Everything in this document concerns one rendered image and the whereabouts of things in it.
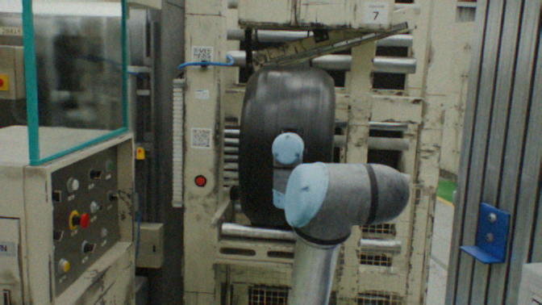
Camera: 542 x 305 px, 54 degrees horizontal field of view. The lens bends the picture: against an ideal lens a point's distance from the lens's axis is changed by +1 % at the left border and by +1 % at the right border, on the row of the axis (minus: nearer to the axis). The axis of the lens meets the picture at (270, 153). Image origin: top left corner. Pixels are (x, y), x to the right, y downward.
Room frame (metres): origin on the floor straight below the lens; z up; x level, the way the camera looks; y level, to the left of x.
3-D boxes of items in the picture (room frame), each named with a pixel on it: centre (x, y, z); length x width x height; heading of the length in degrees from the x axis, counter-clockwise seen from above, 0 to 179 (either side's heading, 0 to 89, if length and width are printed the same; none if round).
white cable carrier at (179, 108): (1.92, 0.34, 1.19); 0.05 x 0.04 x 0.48; 175
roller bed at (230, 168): (2.34, 0.18, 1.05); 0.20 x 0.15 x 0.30; 85
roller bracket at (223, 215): (1.96, 0.17, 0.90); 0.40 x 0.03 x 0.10; 175
